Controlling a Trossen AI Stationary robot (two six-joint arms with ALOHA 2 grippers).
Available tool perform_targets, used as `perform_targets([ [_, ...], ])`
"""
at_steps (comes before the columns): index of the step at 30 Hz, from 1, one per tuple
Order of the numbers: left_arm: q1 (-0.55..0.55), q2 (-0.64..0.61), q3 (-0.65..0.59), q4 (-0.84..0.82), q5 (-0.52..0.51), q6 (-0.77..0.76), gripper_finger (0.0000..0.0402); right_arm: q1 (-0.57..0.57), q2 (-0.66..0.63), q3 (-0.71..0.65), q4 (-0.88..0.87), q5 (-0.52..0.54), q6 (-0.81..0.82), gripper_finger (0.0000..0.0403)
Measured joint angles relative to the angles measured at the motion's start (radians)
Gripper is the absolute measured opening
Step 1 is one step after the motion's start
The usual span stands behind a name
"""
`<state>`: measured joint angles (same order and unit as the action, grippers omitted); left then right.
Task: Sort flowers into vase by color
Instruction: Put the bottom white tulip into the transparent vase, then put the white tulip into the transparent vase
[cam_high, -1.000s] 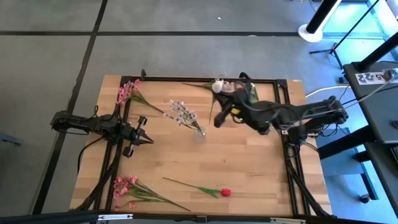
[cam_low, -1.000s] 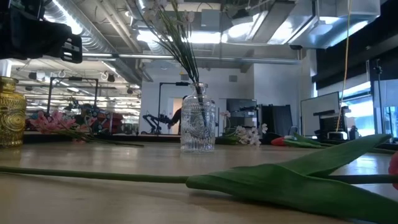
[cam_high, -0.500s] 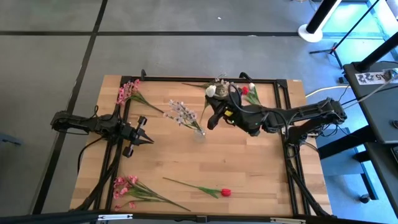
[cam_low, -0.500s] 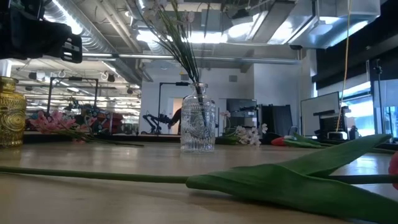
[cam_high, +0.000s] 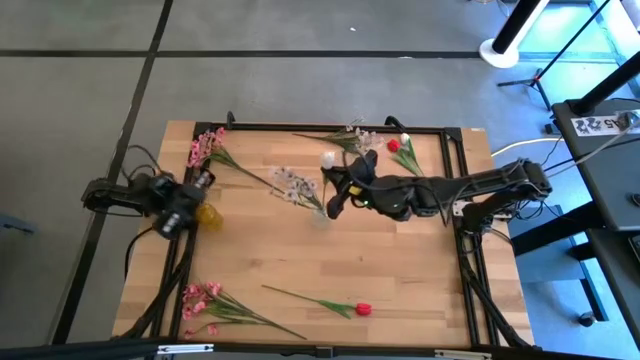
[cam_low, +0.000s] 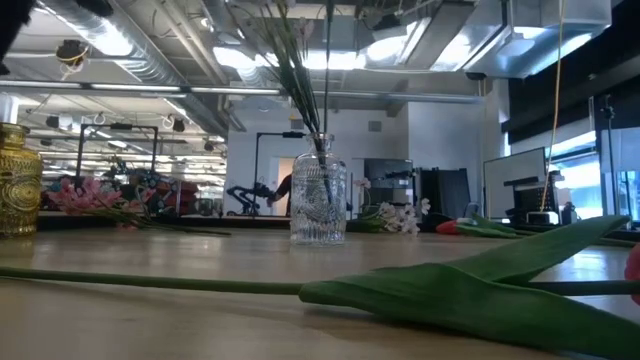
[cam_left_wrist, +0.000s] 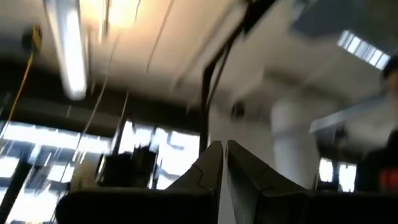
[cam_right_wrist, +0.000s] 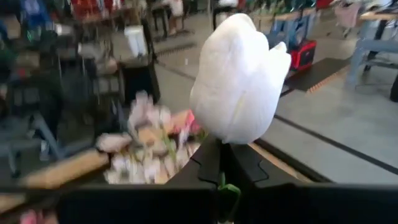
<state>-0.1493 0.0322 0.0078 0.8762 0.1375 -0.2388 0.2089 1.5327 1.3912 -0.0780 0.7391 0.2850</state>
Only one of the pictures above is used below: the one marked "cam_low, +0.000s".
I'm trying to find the pink flower bunch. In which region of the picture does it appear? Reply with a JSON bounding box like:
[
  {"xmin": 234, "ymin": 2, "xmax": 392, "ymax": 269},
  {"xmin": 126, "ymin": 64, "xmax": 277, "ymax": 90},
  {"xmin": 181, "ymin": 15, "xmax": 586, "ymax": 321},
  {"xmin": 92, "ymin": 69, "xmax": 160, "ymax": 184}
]
[{"xmin": 46, "ymin": 175, "xmax": 232, "ymax": 237}]

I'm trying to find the amber glass vase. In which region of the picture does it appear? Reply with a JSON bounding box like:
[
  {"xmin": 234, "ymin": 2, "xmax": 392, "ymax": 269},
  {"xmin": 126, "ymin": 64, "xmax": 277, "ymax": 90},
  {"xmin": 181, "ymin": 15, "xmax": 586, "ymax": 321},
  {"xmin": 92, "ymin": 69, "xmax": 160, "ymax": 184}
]
[{"xmin": 0, "ymin": 122, "xmax": 45, "ymax": 239}]

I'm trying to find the clear glass vase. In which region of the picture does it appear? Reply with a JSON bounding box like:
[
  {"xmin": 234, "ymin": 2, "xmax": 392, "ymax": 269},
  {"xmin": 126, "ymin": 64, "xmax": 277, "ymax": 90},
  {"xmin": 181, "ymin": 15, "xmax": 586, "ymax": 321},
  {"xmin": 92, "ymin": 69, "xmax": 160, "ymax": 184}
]
[{"xmin": 289, "ymin": 132, "xmax": 348, "ymax": 246}]

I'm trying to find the red tulip with green leaves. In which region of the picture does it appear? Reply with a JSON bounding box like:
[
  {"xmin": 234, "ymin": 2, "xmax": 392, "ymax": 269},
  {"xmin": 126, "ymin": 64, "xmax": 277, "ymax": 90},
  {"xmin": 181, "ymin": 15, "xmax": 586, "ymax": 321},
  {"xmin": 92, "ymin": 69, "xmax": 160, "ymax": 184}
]
[
  {"xmin": 434, "ymin": 212, "xmax": 639, "ymax": 249},
  {"xmin": 0, "ymin": 214, "xmax": 640, "ymax": 360}
]

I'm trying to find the white cylinder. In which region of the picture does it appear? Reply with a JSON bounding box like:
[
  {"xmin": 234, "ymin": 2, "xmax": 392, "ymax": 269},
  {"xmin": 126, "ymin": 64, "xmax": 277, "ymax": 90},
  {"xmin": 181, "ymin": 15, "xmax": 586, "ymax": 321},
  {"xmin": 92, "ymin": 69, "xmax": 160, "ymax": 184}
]
[{"xmin": 0, "ymin": 93, "xmax": 21, "ymax": 126}]

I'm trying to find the long horizontal ceiling pipe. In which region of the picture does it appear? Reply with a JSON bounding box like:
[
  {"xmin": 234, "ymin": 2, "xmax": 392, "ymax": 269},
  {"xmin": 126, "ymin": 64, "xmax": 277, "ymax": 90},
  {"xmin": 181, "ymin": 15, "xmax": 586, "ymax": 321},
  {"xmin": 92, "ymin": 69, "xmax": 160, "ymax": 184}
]
[{"xmin": 0, "ymin": 78, "xmax": 484, "ymax": 105}]

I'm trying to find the red crate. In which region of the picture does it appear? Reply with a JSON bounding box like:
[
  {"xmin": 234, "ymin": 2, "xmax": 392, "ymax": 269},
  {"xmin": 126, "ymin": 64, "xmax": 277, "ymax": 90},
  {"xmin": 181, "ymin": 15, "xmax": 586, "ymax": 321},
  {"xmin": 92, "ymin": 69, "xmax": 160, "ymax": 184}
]
[{"xmin": 149, "ymin": 178, "xmax": 200, "ymax": 204}]

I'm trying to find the person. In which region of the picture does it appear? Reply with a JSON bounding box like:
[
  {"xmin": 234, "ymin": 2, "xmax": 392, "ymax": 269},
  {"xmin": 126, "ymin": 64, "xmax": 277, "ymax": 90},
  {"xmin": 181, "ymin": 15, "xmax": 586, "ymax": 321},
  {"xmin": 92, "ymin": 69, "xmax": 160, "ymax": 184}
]
[{"xmin": 269, "ymin": 172, "xmax": 294, "ymax": 217}]

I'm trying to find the grey cabinet with machine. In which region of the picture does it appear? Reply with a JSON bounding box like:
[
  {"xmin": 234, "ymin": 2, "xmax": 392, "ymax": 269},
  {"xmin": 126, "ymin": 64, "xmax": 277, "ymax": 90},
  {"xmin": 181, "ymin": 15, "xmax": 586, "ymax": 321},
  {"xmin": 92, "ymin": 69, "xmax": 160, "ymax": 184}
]
[{"xmin": 363, "ymin": 158, "xmax": 416, "ymax": 225}]

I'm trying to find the black standing panel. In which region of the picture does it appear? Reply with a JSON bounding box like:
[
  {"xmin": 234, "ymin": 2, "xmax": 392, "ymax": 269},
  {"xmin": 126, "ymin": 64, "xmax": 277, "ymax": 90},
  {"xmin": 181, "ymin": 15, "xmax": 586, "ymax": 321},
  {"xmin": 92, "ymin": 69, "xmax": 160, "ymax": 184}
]
[{"xmin": 416, "ymin": 167, "xmax": 472, "ymax": 224}]

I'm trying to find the office chair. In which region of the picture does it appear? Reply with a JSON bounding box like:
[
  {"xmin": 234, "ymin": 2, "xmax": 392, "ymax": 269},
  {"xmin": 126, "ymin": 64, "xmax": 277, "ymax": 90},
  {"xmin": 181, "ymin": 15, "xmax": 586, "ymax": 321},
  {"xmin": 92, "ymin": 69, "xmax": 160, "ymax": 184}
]
[{"xmin": 460, "ymin": 201, "xmax": 480, "ymax": 226}]

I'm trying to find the white board screen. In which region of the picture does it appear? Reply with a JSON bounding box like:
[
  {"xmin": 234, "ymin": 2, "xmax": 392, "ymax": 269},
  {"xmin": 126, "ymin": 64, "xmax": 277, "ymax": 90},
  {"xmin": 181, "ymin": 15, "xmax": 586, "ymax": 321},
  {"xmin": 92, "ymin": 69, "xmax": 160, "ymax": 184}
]
[{"xmin": 482, "ymin": 146, "xmax": 549, "ymax": 222}]

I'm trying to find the silver ceiling ventilation unit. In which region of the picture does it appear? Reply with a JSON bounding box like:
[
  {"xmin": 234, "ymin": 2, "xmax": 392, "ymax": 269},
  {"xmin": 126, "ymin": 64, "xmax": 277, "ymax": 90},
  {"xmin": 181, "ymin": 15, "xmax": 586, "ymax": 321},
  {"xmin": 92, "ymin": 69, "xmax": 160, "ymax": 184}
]
[{"xmin": 462, "ymin": 0, "xmax": 614, "ymax": 80}]

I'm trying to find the black equipment stand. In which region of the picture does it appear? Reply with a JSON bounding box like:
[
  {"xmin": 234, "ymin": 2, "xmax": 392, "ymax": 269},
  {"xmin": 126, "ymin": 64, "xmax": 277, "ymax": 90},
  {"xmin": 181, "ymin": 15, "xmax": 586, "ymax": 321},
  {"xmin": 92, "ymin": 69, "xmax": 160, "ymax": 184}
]
[{"xmin": 502, "ymin": 170, "xmax": 566, "ymax": 225}]

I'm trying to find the white round base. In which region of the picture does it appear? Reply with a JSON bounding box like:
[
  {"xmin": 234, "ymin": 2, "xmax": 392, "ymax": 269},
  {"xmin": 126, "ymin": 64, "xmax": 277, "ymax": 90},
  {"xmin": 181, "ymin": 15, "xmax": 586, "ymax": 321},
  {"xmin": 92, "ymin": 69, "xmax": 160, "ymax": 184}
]
[{"xmin": 526, "ymin": 209, "xmax": 560, "ymax": 226}]

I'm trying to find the black tripod stand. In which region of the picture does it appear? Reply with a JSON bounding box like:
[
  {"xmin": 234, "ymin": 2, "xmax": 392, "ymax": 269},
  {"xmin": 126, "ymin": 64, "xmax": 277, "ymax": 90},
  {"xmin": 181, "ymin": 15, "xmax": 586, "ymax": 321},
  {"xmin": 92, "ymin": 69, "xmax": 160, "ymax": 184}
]
[{"xmin": 598, "ymin": 93, "xmax": 621, "ymax": 219}]

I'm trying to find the large silver ceiling duct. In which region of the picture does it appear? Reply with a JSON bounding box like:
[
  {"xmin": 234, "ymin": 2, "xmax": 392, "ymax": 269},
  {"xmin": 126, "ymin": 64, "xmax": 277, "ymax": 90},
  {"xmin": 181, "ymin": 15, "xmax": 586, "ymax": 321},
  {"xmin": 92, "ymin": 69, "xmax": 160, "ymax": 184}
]
[{"xmin": 37, "ymin": 0, "xmax": 229, "ymax": 136}]

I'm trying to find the hanging black cable reel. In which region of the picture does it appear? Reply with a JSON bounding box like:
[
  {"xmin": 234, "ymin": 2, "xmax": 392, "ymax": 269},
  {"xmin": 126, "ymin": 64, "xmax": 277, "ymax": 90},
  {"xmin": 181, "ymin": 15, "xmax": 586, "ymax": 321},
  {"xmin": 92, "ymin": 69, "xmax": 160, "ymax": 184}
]
[{"xmin": 54, "ymin": 39, "xmax": 91, "ymax": 81}]

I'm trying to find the small black station frame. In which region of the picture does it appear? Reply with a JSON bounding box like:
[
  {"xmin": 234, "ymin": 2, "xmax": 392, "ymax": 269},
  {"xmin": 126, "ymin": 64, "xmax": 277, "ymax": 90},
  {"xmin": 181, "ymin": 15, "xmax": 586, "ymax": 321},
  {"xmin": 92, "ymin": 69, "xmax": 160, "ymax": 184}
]
[{"xmin": 75, "ymin": 123, "xmax": 160, "ymax": 181}]

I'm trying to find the tall black station frame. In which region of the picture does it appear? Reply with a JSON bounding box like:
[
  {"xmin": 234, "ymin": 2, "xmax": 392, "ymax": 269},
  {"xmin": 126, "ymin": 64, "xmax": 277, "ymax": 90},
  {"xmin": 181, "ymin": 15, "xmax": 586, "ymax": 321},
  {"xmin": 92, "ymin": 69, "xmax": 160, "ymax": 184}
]
[{"xmin": 253, "ymin": 130, "xmax": 331, "ymax": 217}]

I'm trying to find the black table edge rail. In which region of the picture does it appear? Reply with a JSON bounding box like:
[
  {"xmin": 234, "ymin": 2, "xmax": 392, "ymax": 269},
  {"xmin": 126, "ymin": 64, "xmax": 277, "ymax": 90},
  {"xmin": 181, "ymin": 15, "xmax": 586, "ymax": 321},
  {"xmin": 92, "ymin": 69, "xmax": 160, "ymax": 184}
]
[{"xmin": 37, "ymin": 212, "xmax": 436, "ymax": 232}]

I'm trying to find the hanging yellow cable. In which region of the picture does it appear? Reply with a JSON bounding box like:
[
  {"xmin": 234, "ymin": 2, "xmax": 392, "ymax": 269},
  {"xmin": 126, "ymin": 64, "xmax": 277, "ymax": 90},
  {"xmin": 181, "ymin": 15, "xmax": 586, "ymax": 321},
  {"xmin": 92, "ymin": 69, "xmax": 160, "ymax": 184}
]
[{"xmin": 538, "ymin": 0, "xmax": 570, "ymax": 214}]

